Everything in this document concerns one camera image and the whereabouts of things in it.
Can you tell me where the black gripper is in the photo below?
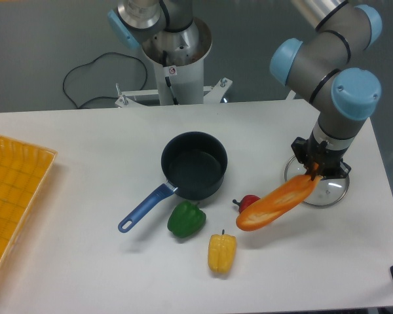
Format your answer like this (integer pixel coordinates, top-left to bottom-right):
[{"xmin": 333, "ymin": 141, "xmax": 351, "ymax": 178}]
[{"xmin": 291, "ymin": 135, "xmax": 351, "ymax": 179}]

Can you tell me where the long orange baguette bread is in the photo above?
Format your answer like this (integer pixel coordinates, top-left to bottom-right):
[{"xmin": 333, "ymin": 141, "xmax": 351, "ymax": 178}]
[{"xmin": 236, "ymin": 175, "xmax": 323, "ymax": 232}]

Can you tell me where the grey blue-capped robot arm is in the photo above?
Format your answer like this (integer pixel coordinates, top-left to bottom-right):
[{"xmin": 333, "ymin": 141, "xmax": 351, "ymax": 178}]
[{"xmin": 107, "ymin": 1, "xmax": 382, "ymax": 179}]

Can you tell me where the glass pot lid blue knob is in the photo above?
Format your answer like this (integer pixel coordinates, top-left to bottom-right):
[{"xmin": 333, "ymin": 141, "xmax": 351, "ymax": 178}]
[{"xmin": 284, "ymin": 155, "xmax": 350, "ymax": 208}]

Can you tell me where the red bell pepper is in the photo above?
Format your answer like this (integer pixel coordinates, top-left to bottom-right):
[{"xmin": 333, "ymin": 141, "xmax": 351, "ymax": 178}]
[{"xmin": 232, "ymin": 194, "xmax": 260, "ymax": 214}]

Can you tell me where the yellow bell pepper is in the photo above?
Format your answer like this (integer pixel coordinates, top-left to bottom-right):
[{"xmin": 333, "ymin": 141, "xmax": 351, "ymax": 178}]
[{"xmin": 208, "ymin": 230, "xmax": 237, "ymax": 274}]

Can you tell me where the green bell pepper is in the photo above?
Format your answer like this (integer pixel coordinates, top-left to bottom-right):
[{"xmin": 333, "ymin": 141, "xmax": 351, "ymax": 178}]
[{"xmin": 167, "ymin": 201, "xmax": 206, "ymax": 238}]

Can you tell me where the yellow woven basket tray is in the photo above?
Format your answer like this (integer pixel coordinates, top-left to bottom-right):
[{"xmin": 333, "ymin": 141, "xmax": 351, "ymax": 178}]
[{"xmin": 0, "ymin": 135, "xmax": 58, "ymax": 269}]

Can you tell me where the dark pot with blue handle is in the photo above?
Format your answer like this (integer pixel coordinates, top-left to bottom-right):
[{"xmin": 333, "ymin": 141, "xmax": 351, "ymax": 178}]
[{"xmin": 118, "ymin": 131, "xmax": 228, "ymax": 233}]

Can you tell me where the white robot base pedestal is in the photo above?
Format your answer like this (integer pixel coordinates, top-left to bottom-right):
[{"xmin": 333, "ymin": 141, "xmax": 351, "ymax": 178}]
[{"xmin": 114, "ymin": 19, "xmax": 232, "ymax": 108}]

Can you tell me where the black cable on floor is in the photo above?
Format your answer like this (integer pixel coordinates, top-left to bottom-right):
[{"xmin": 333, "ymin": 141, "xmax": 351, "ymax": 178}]
[{"xmin": 62, "ymin": 52, "xmax": 148, "ymax": 109}]

